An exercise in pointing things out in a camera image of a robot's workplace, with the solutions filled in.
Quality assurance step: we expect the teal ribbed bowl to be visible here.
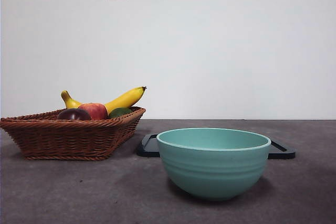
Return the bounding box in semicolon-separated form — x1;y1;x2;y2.
156;127;271;201

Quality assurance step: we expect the dark purple plum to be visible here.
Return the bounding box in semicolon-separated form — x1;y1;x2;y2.
57;108;92;121

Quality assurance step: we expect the yellow banana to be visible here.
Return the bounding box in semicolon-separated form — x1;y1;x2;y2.
60;86;147;116

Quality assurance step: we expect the green round fruit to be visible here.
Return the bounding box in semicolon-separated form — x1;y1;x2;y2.
108;107;133;119

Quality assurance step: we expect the black rectangular tray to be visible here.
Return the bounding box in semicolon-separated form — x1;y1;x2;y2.
136;133;296;159

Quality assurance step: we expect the red yellow apple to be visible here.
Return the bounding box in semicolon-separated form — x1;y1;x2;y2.
78;102;109;120

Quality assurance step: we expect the brown wicker basket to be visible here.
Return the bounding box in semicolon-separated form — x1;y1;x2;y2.
0;106;146;161

